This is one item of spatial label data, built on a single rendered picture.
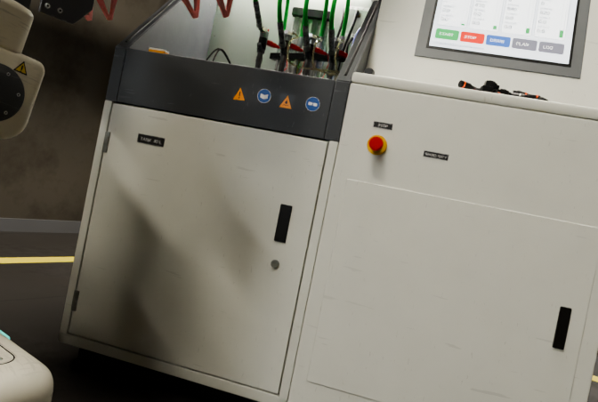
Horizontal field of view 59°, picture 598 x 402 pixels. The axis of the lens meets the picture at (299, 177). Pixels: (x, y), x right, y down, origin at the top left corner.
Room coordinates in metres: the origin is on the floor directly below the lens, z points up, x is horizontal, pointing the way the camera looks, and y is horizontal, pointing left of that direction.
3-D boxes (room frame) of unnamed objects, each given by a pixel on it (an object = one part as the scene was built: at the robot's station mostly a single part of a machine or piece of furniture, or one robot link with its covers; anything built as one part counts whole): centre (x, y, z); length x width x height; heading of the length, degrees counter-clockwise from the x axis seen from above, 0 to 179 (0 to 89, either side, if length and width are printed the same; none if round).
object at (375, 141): (1.34, -0.18, 0.80); 0.05 x 0.04 x 0.05; 77
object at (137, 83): (1.48, 0.25, 0.87); 0.62 x 0.04 x 0.16; 77
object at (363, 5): (1.92, -0.09, 1.20); 0.13 x 0.03 x 0.31; 77
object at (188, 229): (1.46, 0.26, 0.44); 0.65 x 0.02 x 0.68; 77
